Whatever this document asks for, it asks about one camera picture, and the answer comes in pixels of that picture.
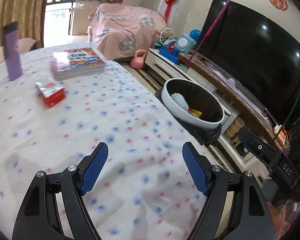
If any purple tumbler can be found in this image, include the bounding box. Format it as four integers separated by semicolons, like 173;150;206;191
2;21;23;81

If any white floral tablecloth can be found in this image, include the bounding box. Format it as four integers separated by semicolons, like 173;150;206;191
0;45;215;239

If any colourful book stack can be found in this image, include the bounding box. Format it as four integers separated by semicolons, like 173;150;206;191
51;47;106;81

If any red round wall sticker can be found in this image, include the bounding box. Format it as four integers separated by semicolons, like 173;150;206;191
269;0;288;11

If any pink kettlebell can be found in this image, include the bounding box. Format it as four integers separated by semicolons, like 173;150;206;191
130;49;147;69

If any pink heart cover furniture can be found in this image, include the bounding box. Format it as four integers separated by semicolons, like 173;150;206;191
87;3;166;60

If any pink hula hoop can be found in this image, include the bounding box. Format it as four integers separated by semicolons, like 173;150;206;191
186;0;230;66

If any red white box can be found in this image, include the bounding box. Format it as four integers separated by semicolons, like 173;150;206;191
35;79;66;108

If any white round trash bin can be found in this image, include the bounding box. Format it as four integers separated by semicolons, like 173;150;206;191
161;78;225;129

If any wicker ball toy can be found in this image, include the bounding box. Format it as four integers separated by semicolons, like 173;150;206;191
158;27;175;45

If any right hand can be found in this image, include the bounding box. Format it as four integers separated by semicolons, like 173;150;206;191
267;202;300;239

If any black television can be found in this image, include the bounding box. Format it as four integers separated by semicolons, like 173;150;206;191
198;0;300;129

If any blue toy machine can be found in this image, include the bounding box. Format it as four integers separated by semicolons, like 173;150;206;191
159;34;196;65

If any white foam netting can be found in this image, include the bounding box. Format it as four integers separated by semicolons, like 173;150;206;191
171;93;190;111

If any beige curtain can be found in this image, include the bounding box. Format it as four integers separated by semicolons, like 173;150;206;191
0;0;44;47

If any pink sofa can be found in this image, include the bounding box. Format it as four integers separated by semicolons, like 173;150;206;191
0;37;36;64

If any yellow snack wrapper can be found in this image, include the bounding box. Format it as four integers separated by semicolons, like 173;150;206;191
188;109;202;119

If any blue spiky ball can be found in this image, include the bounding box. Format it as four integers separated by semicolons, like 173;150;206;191
189;29;201;42

